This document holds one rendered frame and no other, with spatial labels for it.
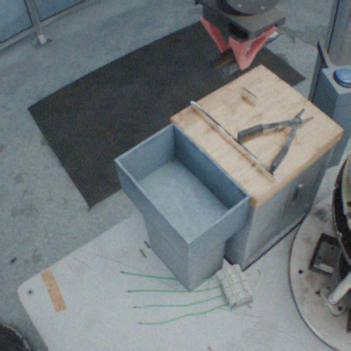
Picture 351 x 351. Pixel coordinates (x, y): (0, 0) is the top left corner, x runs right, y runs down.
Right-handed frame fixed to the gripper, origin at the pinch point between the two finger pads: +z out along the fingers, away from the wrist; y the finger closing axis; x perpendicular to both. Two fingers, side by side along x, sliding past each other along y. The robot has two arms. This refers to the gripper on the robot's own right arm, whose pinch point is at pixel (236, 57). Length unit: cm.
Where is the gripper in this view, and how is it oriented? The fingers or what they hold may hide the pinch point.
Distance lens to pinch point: 58.6
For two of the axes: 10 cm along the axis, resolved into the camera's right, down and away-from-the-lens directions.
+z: 0.4, 5.5, 8.3
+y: 6.2, 6.4, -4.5
